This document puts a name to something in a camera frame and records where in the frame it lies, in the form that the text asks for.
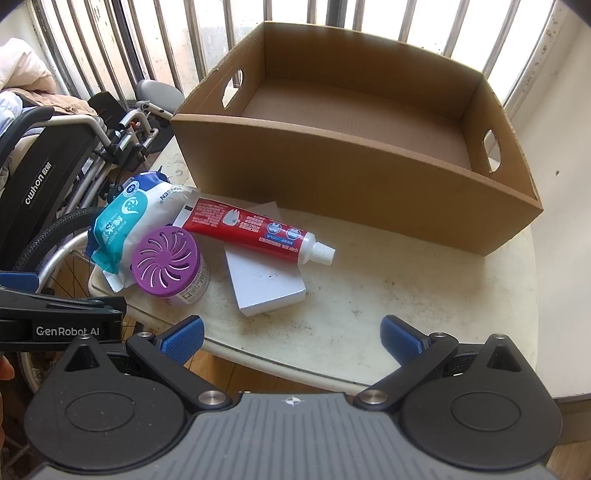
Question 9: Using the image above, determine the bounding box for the beige clothes pile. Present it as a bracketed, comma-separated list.
[0, 38, 98, 139]

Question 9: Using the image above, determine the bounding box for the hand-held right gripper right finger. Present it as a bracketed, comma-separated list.
[353, 315, 525, 411]

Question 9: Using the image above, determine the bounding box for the black wheelchair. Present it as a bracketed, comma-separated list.
[0, 78, 185, 398]

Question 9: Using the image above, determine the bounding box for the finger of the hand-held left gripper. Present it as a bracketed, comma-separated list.
[0, 272, 41, 295]
[0, 287, 128, 319]

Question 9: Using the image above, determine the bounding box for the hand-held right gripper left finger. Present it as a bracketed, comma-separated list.
[60, 315, 233, 411]

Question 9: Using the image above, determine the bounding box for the small white box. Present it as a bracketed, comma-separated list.
[225, 200, 307, 318]

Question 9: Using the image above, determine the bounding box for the purple lid air freshener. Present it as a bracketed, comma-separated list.
[130, 225, 211, 309]

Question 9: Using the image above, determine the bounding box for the brown cardboard box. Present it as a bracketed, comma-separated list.
[170, 21, 544, 257]

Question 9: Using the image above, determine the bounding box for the red toothpaste tube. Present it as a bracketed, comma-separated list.
[177, 196, 336, 266]

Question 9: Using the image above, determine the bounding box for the metal window grille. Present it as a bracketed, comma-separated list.
[32, 0, 568, 107]

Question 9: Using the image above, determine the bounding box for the blue wet wipes pack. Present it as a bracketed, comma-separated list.
[85, 172, 201, 292]

